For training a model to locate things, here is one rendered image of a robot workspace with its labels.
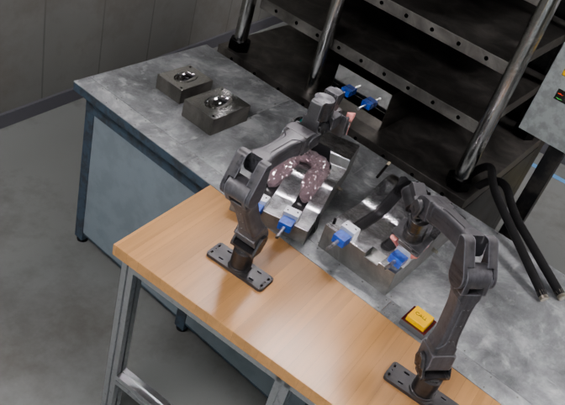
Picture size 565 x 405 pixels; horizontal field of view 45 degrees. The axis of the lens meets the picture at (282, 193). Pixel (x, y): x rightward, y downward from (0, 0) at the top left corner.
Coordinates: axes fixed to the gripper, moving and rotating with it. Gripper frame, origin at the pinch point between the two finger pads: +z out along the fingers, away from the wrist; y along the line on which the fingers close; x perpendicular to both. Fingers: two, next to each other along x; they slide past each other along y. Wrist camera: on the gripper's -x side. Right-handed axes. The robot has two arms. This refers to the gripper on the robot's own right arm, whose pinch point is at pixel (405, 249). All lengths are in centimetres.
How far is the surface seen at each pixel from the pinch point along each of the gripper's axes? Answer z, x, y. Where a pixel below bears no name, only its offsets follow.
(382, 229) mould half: 10.1, -6.2, 11.2
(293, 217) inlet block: 5.4, 12.4, 32.2
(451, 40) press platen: 3, -81, 41
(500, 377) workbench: 8.0, 8.0, -41.5
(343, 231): 3.4, 6.4, 17.8
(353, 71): 34, -68, 71
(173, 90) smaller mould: 24, -4, 107
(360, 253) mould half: 5.0, 7.6, 9.9
